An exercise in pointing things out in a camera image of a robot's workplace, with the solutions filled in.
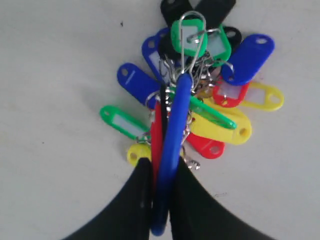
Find colourful key tag bunch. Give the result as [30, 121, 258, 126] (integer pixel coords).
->
[99, 0, 285, 237]

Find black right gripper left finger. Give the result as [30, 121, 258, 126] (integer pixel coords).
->
[65, 157, 153, 240]

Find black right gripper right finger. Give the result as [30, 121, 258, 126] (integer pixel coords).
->
[169, 159, 272, 240]

